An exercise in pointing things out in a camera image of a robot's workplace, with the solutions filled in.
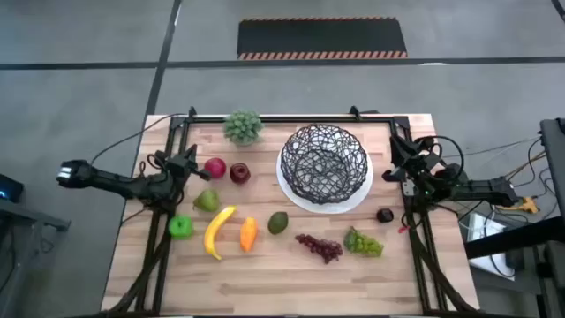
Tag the green avocado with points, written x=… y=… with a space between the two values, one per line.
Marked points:
x=278 y=223

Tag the grey metal stand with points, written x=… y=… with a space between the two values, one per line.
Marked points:
x=26 y=216

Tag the black side desk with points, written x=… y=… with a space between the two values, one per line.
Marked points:
x=554 y=168

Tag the yellow power plug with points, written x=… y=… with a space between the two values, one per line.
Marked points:
x=527 y=205

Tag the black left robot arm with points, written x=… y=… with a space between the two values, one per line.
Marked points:
x=110 y=181

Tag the small dark round fruit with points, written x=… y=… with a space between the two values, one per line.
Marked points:
x=385 y=215

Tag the green pear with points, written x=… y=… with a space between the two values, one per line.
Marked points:
x=206 y=201

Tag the black aluminium frame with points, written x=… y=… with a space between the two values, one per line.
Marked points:
x=287 y=119

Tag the green grapes bunch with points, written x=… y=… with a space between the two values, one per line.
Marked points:
x=364 y=244

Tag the red grapes bunch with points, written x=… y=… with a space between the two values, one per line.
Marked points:
x=324 y=248

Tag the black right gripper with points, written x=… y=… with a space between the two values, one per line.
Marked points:
x=419 y=172

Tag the white box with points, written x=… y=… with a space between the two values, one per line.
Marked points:
x=490 y=247

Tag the potted green plant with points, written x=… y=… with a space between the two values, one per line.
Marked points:
x=243 y=127

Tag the red pomegranate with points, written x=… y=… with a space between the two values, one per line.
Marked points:
x=215 y=168

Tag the black crossbar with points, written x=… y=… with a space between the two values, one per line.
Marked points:
x=512 y=238

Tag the yellow banana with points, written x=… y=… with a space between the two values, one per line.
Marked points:
x=214 y=232

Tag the small red clip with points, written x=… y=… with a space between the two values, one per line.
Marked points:
x=401 y=229

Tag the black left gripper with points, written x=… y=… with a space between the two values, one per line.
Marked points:
x=181 y=170

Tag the blue-lit black device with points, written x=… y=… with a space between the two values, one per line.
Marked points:
x=9 y=189

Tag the dark red apple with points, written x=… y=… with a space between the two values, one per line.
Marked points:
x=239 y=173

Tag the orange mango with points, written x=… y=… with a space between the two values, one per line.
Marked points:
x=249 y=234

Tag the white round plate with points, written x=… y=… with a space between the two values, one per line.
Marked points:
x=326 y=208

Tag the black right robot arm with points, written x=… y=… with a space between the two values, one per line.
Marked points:
x=476 y=187

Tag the green apple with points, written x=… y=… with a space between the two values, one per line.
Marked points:
x=181 y=227

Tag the black hazard-striped floor mat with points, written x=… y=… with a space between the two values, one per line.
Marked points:
x=322 y=37

